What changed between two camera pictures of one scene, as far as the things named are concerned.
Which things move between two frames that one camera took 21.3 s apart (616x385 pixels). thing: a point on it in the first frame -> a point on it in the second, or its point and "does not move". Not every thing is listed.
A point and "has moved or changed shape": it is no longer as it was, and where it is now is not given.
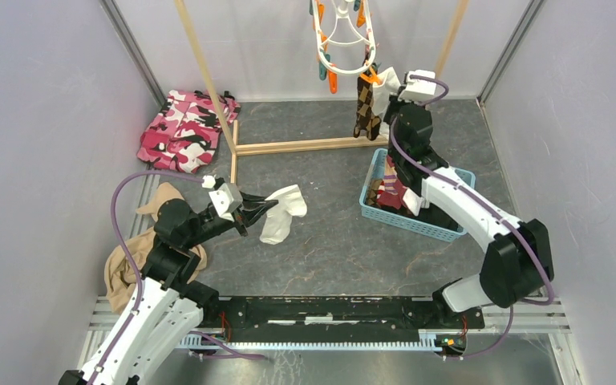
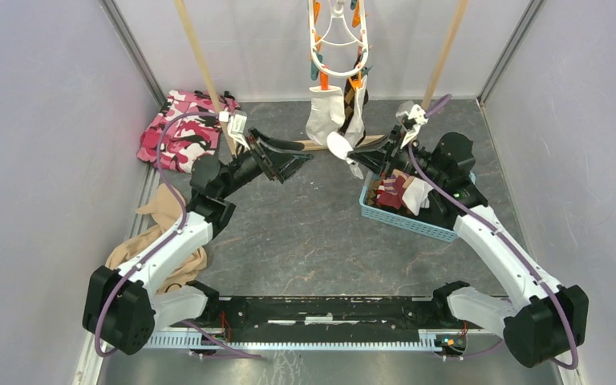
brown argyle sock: x=366 y=118 -> x=363 y=135
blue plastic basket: x=410 y=223 does not move
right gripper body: x=394 y=108 -> x=400 y=158
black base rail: x=335 y=318 does not move
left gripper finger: x=252 y=215 -> x=294 y=164
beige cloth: x=121 y=275 does not move
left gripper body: x=238 y=220 -> x=269 y=163
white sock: x=383 y=89 -> x=355 y=129
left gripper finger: x=251 y=202 -> x=277 y=143
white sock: x=289 y=202 -> x=326 y=115
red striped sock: x=392 y=194 does not move
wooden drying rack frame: x=229 y=127 does not move
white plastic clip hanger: x=345 y=41 has moved or changed shape
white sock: x=414 y=201 -> x=341 y=147
